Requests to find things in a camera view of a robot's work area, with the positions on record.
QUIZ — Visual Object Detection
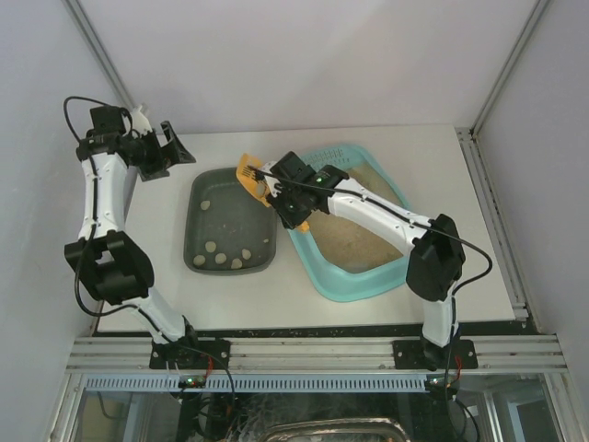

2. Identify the beige cat litter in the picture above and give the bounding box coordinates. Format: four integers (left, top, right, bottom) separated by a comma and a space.
307, 162, 404, 273

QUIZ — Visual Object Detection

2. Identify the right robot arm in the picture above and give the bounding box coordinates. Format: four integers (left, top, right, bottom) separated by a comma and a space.
256, 152, 466, 366

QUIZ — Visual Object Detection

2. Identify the black camera cable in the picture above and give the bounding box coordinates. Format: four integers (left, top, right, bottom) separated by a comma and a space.
246, 165, 493, 369
63, 95, 139, 319

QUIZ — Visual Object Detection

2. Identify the teal litter box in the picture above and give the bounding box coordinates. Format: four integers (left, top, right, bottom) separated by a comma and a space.
289, 144, 409, 302

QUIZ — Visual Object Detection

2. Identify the dark grey plastic tray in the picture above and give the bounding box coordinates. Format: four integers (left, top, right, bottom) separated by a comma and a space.
183, 168, 277, 276

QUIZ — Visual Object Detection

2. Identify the orange litter scoop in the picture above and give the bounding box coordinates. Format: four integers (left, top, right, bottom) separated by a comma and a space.
236, 152, 310, 233

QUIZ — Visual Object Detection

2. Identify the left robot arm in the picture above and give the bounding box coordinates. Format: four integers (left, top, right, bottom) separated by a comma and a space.
64, 99, 195, 345

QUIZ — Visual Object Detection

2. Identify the metal bowl below table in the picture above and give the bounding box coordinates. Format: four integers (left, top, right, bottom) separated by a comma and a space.
258, 417, 411, 441

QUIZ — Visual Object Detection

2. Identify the aluminium mounting rail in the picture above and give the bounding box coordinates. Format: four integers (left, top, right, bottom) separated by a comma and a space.
66, 335, 567, 374

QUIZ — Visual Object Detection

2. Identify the blue slotted cable duct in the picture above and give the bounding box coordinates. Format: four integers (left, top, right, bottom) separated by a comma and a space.
85, 373, 428, 393

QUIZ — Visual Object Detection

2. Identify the black right camera cable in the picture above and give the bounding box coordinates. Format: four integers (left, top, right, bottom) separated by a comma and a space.
246, 165, 493, 369

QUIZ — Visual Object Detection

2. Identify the black left camera cable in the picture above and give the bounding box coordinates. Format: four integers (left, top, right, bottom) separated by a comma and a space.
63, 95, 139, 319

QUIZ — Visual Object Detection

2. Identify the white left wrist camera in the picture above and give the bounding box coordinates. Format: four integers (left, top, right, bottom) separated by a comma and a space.
130, 103, 154, 136

